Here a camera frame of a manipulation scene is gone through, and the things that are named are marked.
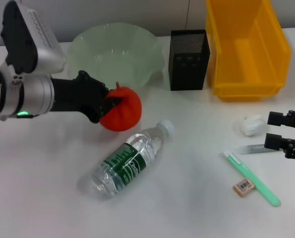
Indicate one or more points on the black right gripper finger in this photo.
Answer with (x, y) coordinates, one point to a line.
(276, 119)
(274, 141)

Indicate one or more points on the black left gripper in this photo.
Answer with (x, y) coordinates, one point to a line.
(78, 96)

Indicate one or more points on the red pumpkin toy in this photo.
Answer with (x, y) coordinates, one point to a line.
(125, 111)

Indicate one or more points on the white paper ball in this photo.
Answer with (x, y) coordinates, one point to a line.
(253, 125)

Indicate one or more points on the mint green pen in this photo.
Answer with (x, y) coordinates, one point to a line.
(251, 177)

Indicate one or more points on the clear green-label water bottle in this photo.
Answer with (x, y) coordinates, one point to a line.
(127, 161)

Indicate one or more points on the grey marker pen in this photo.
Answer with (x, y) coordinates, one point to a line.
(251, 149)

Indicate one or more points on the green wavy glass fruit bowl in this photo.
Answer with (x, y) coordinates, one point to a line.
(117, 54)

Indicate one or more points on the beige eraser with barcode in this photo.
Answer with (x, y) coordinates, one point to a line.
(243, 188)

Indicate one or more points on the black mesh pen holder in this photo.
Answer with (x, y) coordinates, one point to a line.
(187, 72)

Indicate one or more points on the yellow plastic bin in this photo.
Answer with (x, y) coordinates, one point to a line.
(249, 57)

